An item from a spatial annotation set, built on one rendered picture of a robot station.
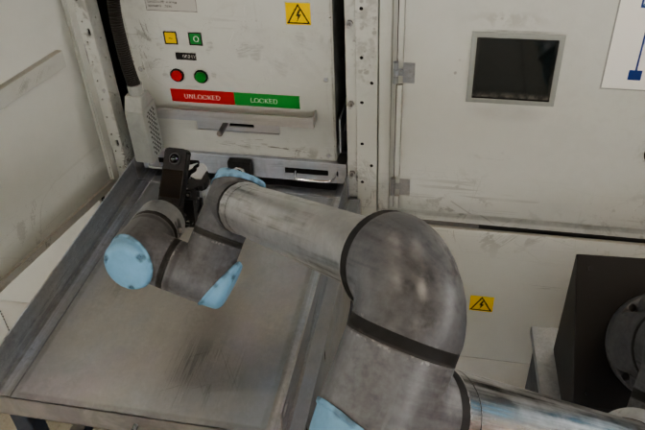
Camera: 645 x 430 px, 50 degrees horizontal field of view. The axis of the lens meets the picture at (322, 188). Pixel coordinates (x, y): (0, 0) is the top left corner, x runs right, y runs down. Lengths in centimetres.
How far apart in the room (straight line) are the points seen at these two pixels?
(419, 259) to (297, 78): 98
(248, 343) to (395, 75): 63
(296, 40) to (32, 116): 61
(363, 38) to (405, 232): 83
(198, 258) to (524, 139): 77
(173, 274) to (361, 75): 62
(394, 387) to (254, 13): 107
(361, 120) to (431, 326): 97
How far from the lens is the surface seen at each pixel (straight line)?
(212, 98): 171
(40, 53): 166
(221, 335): 143
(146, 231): 122
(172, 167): 135
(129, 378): 140
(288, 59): 160
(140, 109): 166
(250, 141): 174
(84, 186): 185
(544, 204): 168
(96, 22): 171
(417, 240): 71
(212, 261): 118
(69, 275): 162
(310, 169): 173
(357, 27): 149
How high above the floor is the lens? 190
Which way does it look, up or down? 37 degrees down
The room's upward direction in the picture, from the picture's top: 3 degrees counter-clockwise
